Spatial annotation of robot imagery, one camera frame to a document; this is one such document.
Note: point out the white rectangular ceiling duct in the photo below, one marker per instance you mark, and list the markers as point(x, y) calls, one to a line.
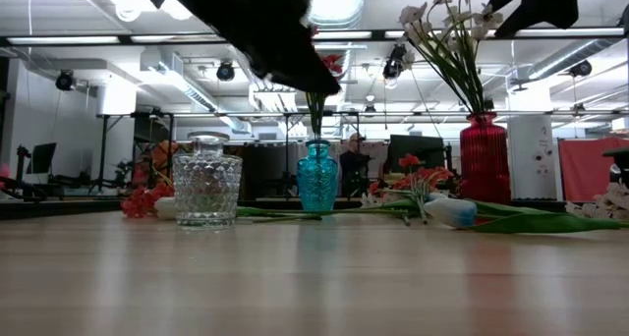
point(167, 63)

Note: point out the black aluminium table frame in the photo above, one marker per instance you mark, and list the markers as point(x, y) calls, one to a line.
point(74, 208)

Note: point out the black overhead crossbar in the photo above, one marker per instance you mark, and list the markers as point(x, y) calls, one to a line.
point(125, 39)

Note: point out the person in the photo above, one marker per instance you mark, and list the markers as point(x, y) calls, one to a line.
point(355, 166)

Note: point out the colourful patterned quilt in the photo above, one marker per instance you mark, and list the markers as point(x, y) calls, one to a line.
point(159, 154)

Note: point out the small black monitor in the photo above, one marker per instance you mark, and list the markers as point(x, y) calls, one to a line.
point(41, 158)

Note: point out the wide silver ventilation duct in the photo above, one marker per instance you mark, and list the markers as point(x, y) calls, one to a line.
point(339, 4)

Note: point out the clear cut-glass vase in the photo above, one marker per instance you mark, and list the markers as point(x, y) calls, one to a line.
point(206, 184)

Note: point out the red ribbed glass vase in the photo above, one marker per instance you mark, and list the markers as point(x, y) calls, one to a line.
point(484, 159)

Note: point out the black computer monitor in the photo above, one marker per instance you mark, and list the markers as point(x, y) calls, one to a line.
point(417, 147)

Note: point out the blue glass vase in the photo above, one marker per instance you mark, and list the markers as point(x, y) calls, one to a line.
point(318, 179)

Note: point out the red partition panel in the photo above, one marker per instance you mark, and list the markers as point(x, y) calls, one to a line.
point(585, 171)

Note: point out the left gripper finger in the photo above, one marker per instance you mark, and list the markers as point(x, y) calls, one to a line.
point(295, 66)

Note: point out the black office chair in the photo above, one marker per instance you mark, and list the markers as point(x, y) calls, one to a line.
point(620, 176)

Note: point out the slim silver ventilation duct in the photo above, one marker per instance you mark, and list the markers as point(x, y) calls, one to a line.
point(565, 58)

